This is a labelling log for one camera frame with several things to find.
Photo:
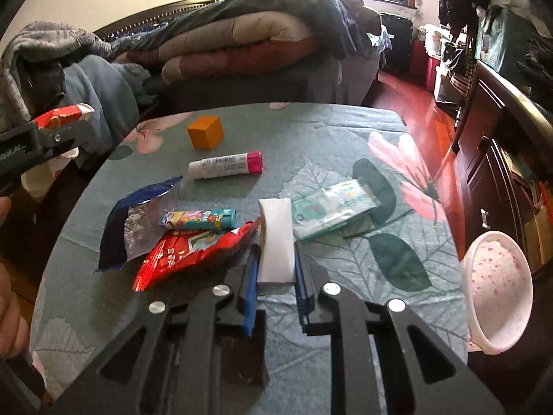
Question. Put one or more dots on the pink speckled plastic bowl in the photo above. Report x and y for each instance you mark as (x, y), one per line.
(497, 285)

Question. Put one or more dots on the grey towel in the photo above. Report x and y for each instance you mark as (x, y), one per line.
(39, 47)

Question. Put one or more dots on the person's left forearm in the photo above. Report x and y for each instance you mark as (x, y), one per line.
(13, 315)

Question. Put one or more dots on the white tube with pink cap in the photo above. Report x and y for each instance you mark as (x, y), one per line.
(220, 165)

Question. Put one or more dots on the red storage box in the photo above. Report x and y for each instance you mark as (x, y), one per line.
(421, 62)

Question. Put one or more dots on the blue foil wrapper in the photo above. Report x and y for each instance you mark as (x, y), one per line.
(115, 214)

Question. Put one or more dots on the red and white snack wrapper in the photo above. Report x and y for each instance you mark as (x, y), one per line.
(60, 116)

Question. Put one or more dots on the black suitcase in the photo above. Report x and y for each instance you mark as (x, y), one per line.
(396, 41)

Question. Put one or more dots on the dark wooden dresser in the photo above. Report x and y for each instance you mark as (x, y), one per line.
(488, 138)

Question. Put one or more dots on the dark blue blanket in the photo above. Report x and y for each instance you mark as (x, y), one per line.
(298, 8)

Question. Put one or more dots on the orange cube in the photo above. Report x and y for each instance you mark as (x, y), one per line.
(205, 133)

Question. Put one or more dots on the dark wooden headboard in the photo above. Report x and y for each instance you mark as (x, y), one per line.
(142, 13)

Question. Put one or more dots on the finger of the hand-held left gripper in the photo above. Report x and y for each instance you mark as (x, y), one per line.
(60, 138)

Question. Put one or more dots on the pile of dark clothes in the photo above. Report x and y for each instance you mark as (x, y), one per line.
(535, 67)

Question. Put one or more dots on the floral teal tablecloth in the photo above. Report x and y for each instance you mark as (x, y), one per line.
(302, 155)

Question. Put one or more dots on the green and white tissue pack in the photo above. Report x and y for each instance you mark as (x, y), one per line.
(332, 209)

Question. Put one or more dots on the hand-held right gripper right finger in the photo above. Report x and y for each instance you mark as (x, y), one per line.
(301, 294)

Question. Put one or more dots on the white rectangular block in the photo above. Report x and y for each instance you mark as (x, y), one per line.
(276, 237)

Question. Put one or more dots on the red snack packet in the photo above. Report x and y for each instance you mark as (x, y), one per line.
(181, 253)

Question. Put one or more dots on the folded beige and maroon quilt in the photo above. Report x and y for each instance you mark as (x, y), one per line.
(242, 47)

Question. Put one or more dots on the light blue clothes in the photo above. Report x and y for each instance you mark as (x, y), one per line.
(99, 95)

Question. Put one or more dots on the colourful candy packet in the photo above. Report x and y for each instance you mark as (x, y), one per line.
(198, 219)

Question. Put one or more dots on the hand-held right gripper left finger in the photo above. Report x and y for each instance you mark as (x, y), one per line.
(251, 294)

